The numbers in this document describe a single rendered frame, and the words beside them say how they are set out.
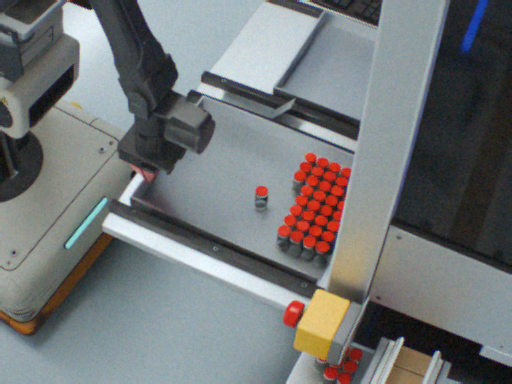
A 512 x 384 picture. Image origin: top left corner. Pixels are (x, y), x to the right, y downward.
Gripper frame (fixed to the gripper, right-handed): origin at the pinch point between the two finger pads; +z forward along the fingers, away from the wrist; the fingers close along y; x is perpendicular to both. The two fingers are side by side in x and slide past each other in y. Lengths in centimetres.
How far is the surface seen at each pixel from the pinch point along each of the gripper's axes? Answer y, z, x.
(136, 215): 1.3, 0.5, -7.5
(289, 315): 32.9, -11.8, -18.9
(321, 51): 12.6, 1.3, 45.2
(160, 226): 6.0, 0.3, -7.5
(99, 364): -17, 91, -2
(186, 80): -45, 92, 100
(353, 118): 25.4, -2.3, 28.4
